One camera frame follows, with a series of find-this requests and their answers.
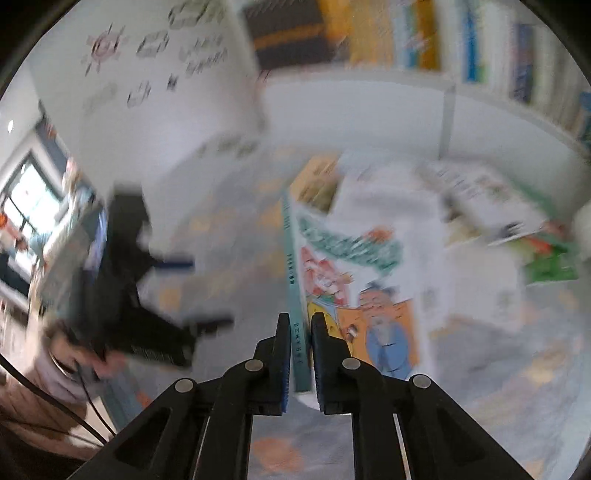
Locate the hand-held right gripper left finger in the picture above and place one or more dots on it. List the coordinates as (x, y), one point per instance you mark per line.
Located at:
(284, 364)

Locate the white ribbed vase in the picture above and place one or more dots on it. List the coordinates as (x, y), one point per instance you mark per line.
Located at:
(582, 228)

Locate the person's left hand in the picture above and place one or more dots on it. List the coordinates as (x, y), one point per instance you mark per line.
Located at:
(108, 365)

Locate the row of white blue books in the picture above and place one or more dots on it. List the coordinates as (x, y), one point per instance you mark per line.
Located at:
(508, 50)

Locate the row of orange books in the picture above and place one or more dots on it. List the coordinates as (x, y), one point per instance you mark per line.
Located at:
(383, 32)

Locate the black lettering wall sticker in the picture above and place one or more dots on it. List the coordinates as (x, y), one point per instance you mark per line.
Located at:
(203, 55)

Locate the white wall socket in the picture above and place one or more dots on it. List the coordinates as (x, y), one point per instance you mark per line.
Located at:
(99, 99)

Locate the white picture book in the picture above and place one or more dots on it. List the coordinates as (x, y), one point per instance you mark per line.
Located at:
(489, 198)

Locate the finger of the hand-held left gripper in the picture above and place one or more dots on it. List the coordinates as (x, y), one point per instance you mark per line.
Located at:
(210, 324)
(178, 264)

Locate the green book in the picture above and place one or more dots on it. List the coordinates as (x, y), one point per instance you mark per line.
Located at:
(551, 270)

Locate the white bookcase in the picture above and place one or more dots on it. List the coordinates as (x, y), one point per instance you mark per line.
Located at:
(360, 115)

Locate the cartoon book with teal spine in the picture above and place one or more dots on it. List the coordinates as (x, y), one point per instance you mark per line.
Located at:
(360, 286)

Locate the window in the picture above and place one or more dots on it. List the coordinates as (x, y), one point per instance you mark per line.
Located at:
(27, 203)

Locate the red sun wall sticker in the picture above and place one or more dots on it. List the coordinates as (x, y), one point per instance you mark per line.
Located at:
(106, 46)

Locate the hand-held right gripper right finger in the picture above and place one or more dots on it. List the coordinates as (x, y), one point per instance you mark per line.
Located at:
(318, 364)

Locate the set of black banded books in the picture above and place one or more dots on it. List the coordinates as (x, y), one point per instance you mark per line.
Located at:
(286, 32)

